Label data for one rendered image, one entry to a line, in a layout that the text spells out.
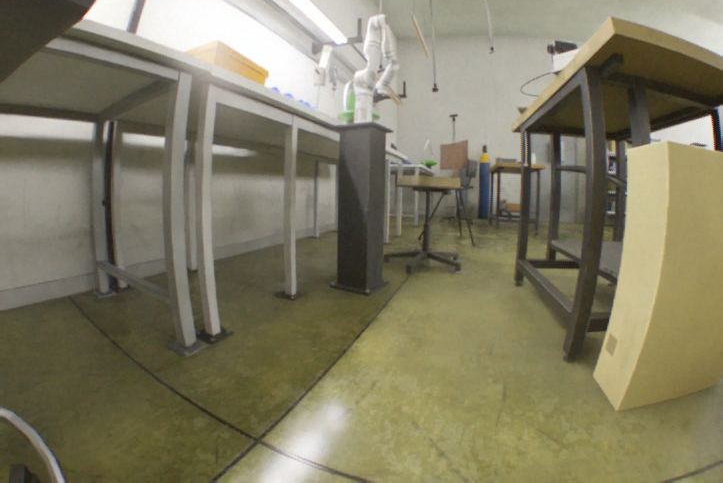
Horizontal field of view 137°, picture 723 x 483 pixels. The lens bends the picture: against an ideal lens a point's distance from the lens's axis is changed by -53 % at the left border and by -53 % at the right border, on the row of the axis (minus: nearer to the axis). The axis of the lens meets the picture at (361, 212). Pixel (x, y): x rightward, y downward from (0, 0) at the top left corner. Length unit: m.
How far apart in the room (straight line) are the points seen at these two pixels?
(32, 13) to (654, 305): 0.93
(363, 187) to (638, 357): 1.30
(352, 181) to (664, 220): 1.30
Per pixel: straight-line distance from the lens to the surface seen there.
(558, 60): 1.23
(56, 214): 1.73
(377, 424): 0.74
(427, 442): 0.71
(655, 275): 0.80
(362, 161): 1.49
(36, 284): 1.75
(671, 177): 0.78
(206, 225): 1.03
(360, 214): 1.49
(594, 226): 0.96
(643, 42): 0.93
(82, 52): 0.87
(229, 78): 1.07
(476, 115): 6.85
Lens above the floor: 0.52
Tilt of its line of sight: 4 degrees down
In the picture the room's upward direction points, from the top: 1 degrees clockwise
